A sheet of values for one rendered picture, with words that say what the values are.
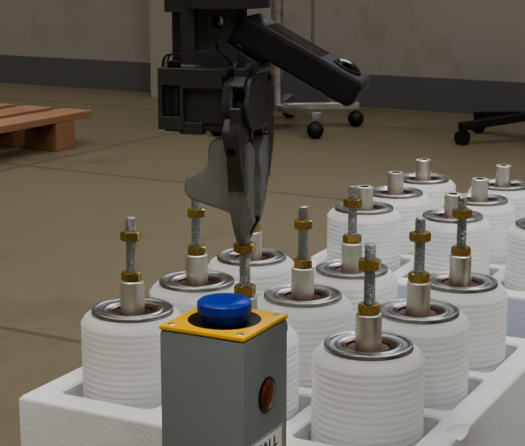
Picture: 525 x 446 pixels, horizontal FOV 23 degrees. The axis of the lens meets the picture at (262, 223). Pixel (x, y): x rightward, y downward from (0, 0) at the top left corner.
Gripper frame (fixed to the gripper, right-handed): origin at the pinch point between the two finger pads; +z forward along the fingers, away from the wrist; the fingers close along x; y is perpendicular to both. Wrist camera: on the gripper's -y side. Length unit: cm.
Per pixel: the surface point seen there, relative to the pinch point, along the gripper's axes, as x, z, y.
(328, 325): -8.5, 10.9, -4.7
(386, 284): -21.4, 10.0, -7.2
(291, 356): 0.8, 11.2, -3.9
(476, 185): -64, 7, -10
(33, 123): -219, 25, 139
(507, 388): -12.4, 16.7, -21.0
